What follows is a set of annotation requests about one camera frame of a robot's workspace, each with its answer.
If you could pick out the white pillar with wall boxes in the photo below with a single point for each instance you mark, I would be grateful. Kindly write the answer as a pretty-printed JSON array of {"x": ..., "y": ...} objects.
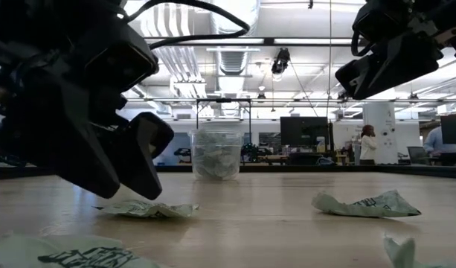
[{"x": 380, "y": 126}]

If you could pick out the black aluminium table frame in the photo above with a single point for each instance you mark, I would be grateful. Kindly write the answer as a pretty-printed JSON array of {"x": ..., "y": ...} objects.
[{"x": 324, "y": 169}]

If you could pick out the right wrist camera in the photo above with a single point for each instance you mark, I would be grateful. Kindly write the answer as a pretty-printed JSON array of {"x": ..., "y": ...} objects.
[{"x": 384, "y": 20}]

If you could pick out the clear plastic cup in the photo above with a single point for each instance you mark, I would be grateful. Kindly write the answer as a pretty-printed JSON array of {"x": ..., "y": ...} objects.
[{"x": 198, "y": 136}]

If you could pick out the silver ventilation duct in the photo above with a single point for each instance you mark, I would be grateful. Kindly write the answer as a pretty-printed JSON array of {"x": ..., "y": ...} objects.
[{"x": 233, "y": 56}]

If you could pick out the black computer monitor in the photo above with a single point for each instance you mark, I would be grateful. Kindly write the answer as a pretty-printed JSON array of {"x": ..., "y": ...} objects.
[
  {"x": 304, "y": 134},
  {"x": 454, "y": 130}
]

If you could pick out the person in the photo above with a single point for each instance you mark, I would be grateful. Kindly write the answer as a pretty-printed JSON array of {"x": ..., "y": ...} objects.
[
  {"x": 369, "y": 147},
  {"x": 434, "y": 141}
]

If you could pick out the green white stevia packet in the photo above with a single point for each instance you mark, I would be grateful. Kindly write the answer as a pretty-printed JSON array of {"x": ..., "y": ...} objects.
[
  {"x": 64, "y": 247},
  {"x": 361, "y": 208},
  {"x": 402, "y": 255},
  {"x": 157, "y": 211}
]

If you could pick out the long ceiling light strip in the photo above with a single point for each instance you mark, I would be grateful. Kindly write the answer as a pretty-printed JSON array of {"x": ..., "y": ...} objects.
[
  {"x": 231, "y": 41},
  {"x": 313, "y": 41}
]

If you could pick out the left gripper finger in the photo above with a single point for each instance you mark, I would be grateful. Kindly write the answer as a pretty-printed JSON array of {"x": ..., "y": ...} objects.
[
  {"x": 134, "y": 156},
  {"x": 56, "y": 141}
]

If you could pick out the black ceiling camera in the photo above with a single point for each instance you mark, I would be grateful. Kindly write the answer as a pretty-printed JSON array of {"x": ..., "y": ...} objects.
[
  {"x": 281, "y": 59},
  {"x": 345, "y": 95}
]

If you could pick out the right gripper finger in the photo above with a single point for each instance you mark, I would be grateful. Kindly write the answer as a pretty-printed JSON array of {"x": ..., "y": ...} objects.
[
  {"x": 348, "y": 80},
  {"x": 402, "y": 59}
]

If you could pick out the background black robot arm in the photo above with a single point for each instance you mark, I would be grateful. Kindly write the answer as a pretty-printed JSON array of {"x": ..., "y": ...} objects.
[
  {"x": 183, "y": 153},
  {"x": 251, "y": 152}
]

